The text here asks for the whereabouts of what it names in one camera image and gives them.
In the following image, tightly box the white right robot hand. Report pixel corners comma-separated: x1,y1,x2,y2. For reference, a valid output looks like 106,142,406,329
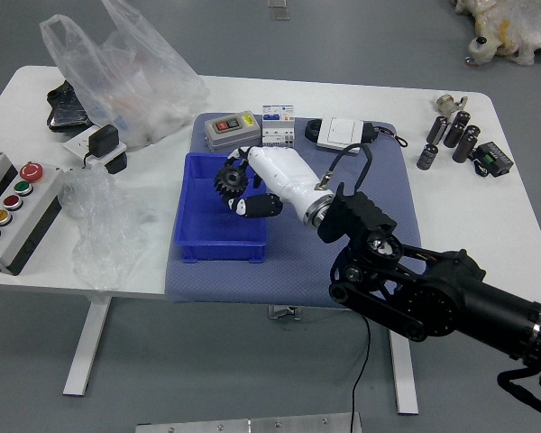
223,144,334,221

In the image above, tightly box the big black gear nut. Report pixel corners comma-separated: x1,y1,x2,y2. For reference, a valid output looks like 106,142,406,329
213,161,250,200

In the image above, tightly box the blue plastic box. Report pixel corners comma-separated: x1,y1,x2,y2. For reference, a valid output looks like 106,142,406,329
170,152,270,265

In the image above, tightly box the grey coloured-button control box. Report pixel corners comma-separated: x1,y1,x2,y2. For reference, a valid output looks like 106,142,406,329
0,161,69,277

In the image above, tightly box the white circuit breaker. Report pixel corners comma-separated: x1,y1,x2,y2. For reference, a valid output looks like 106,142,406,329
261,103,298,149

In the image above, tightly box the blue-grey cushion mat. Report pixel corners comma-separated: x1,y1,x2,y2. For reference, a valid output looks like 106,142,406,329
164,112,423,312

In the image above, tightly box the grey floor fixture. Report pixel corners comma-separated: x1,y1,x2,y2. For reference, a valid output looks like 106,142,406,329
267,0,292,22

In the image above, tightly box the small black block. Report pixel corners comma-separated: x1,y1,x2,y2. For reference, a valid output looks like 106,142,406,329
104,152,130,175

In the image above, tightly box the large clear plastic bag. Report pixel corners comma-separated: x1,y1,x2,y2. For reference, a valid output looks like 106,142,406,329
39,0,211,150

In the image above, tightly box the silver metal fitting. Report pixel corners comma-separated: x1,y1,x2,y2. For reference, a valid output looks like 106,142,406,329
435,93,470,119

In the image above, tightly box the black power adapter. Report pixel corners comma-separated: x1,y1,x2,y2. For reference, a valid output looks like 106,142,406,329
83,124,121,169

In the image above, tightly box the crumpled clear plastic bag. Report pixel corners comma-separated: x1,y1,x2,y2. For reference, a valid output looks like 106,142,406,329
59,166,159,292

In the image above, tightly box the white socket plate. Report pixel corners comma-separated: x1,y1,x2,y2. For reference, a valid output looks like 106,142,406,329
62,125,128,166

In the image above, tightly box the black driver module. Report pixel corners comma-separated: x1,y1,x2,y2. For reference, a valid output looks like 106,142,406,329
472,141,516,178

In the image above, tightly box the black plastic pouch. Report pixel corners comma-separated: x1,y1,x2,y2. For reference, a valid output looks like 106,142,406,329
46,79,94,132

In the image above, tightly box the white table leg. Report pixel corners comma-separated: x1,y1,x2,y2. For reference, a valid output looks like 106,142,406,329
387,331,419,415
62,297,112,398

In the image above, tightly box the plastic-wrapped white object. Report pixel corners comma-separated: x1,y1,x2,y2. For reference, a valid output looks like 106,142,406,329
453,0,541,69

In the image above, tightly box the grey push-button switch box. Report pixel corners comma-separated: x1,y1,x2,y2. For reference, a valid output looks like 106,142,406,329
203,111,259,153

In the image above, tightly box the white wall switch panel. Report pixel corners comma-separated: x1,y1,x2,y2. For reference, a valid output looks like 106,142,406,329
316,116,366,155

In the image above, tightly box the small black wired module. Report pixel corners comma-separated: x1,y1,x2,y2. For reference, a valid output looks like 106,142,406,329
362,120,409,149

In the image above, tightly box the grey table frame bracket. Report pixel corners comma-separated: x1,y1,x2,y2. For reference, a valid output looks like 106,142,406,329
268,305,304,321

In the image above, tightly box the black floor cable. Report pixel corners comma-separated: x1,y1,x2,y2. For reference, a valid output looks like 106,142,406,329
350,315,373,433

